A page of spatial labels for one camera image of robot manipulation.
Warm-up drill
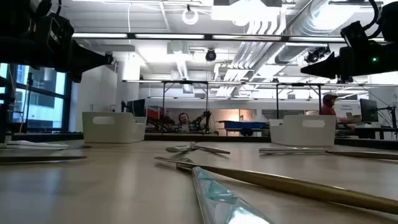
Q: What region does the person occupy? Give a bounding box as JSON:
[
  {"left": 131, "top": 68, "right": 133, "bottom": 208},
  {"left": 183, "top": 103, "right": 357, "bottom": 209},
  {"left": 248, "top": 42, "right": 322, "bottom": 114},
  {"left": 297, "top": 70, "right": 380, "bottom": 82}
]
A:
[
  {"left": 320, "top": 93, "right": 340, "bottom": 116},
  {"left": 177, "top": 111, "right": 192, "bottom": 133}
]

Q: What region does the teal handled utensil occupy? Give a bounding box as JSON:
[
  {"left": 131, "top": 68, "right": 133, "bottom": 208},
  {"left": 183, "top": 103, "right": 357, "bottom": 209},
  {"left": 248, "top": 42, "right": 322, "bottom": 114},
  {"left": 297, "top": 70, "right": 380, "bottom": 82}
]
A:
[{"left": 6, "top": 139, "right": 93, "bottom": 150}]

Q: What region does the white ring ceiling fixture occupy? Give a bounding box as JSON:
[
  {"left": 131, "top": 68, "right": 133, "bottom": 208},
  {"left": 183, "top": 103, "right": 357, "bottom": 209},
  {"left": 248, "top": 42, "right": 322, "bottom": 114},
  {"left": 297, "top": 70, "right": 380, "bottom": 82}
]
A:
[{"left": 181, "top": 8, "right": 200, "bottom": 26}]

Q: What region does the black computer monitor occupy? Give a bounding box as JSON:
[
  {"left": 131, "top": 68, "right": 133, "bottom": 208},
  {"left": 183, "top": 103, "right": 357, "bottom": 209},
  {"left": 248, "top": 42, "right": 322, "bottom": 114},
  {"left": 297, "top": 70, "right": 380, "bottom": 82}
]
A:
[
  {"left": 125, "top": 98, "right": 147, "bottom": 118},
  {"left": 359, "top": 98, "right": 379, "bottom": 123}
]

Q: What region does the teal handled knife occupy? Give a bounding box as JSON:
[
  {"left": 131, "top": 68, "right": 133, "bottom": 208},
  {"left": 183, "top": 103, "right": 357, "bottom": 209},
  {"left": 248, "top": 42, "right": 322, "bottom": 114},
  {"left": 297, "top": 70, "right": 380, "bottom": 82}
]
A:
[{"left": 175, "top": 157, "right": 275, "bottom": 224}]

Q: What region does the black station frame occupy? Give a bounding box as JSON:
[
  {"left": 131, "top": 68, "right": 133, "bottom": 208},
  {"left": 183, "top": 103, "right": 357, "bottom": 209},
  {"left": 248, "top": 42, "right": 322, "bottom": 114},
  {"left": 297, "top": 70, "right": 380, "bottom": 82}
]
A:
[
  {"left": 275, "top": 82, "right": 323, "bottom": 121},
  {"left": 161, "top": 80, "right": 210, "bottom": 133}
]

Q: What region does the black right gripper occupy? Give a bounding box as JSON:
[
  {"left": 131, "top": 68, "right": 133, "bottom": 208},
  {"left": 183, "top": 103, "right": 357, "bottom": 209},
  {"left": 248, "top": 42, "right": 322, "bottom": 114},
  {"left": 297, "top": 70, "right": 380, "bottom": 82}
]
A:
[{"left": 300, "top": 40, "right": 398, "bottom": 82}]

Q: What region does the black tripod stand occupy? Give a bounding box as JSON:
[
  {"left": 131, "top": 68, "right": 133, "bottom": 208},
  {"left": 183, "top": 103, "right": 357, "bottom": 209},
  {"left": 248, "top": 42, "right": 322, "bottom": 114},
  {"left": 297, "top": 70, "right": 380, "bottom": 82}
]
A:
[{"left": 25, "top": 72, "right": 34, "bottom": 132}]

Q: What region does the black ceiling camera cluster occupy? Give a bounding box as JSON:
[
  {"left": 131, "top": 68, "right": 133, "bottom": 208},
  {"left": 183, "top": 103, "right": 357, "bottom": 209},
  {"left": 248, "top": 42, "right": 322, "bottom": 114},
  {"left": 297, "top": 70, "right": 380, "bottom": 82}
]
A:
[{"left": 304, "top": 45, "right": 331, "bottom": 65}]

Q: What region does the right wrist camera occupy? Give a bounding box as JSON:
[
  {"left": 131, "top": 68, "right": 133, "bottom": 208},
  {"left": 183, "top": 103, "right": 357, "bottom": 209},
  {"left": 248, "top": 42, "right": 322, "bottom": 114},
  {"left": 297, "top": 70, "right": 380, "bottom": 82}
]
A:
[{"left": 340, "top": 19, "right": 374, "bottom": 48}]

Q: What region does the white plastic bin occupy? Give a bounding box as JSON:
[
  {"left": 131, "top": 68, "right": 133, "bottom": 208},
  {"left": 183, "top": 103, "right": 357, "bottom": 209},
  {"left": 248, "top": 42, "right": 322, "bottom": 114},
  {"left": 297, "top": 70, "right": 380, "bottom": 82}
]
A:
[
  {"left": 81, "top": 111, "right": 147, "bottom": 144},
  {"left": 268, "top": 114, "right": 338, "bottom": 147}
]

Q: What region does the dark metal knife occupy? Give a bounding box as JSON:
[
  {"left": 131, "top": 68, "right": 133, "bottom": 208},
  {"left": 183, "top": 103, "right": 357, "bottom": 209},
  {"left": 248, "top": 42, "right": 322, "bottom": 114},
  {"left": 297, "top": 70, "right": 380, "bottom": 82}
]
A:
[{"left": 0, "top": 154, "right": 88, "bottom": 165}]

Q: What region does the black table frame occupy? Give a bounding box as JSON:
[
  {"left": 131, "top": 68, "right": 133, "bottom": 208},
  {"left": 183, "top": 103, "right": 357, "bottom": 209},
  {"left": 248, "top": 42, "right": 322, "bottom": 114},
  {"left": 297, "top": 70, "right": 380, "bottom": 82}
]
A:
[{"left": 0, "top": 132, "right": 398, "bottom": 148}]

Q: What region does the blue covered table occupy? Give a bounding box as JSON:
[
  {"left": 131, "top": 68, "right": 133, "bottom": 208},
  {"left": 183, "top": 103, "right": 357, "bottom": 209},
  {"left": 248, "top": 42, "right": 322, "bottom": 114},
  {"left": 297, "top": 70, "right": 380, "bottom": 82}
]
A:
[{"left": 217, "top": 120, "right": 270, "bottom": 137}]

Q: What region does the silver ventilation duct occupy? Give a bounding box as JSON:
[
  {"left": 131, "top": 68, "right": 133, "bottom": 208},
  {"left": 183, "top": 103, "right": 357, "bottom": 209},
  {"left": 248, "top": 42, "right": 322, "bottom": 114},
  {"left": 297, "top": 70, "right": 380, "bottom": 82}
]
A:
[{"left": 287, "top": 0, "right": 352, "bottom": 37}]

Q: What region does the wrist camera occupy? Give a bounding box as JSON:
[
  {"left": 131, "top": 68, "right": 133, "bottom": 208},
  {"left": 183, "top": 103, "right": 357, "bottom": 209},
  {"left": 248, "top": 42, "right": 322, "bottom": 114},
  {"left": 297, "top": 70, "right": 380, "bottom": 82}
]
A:
[
  {"left": 30, "top": 11, "right": 76, "bottom": 48},
  {"left": 340, "top": 19, "right": 374, "bottom": 48}
]

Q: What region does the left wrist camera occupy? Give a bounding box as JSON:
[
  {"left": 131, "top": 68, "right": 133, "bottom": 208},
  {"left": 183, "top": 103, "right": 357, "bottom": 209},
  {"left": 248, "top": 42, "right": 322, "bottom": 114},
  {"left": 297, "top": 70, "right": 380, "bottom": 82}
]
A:
[{"left": 30, "top": 11, "right": 76, "bottom": 48}]

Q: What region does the large glass window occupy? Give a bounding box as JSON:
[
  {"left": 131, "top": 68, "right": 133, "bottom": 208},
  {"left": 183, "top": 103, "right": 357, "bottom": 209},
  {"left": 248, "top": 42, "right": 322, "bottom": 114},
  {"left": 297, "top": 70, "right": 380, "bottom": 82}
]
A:
[{"left": 0, "top": 62, "right": 73, "bottom": 132}]

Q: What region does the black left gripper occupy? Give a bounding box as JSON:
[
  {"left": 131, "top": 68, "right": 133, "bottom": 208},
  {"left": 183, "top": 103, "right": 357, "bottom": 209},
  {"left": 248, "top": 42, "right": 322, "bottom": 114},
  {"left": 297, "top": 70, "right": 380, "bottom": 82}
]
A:
[{"left": 29, "top": 36, "right": 108, "bottom": 83}]

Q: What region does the silver metal utensil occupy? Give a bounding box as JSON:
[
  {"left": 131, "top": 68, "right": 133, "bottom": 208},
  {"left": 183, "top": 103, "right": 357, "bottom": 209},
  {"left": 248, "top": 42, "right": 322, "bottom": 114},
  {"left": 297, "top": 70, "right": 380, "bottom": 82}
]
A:
[{"left": 258, "top": 146, "right": 328, "bottom": 156}]

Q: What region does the overhead light bar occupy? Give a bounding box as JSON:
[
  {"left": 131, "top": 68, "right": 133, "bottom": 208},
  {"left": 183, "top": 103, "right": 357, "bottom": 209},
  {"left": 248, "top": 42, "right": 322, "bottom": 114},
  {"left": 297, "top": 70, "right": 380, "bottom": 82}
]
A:
[{"left": 71, "top": 31, "right": 387, "bottom": 44}]

